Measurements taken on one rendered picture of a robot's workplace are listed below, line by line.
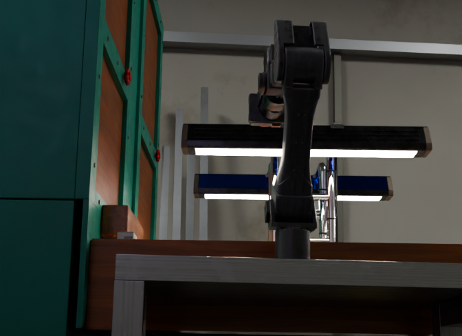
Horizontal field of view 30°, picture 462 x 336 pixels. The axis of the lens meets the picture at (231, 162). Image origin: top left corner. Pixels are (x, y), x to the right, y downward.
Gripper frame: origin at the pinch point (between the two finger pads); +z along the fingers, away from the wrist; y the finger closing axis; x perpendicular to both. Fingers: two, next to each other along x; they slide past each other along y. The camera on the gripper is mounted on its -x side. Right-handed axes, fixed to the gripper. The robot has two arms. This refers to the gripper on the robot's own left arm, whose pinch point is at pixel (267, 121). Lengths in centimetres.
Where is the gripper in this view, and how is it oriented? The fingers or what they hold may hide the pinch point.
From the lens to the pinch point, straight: 198.7
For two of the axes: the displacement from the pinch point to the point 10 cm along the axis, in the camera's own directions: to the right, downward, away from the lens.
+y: -10.0, -0.3, -0.8
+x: -0.1, 9.6, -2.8
